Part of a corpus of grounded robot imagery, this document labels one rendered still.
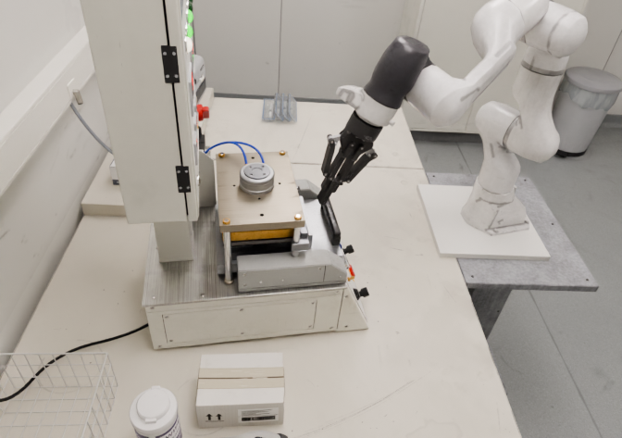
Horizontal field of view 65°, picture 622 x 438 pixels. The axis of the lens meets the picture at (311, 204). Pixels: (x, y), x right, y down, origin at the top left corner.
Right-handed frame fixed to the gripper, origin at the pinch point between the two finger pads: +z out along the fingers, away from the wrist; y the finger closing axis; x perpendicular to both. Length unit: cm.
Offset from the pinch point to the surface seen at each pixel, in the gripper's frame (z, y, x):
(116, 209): 49, -41, 36
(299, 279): 15.3, -3.2, -15.7
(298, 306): 23.5, 0.3, -16.2
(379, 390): 28.5, 20.7, -33.1
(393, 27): -2, 109, 233
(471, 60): -12, 145, 185
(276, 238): 10.3, -10.2, -9.4
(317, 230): 11.4, 2.7, -1.0
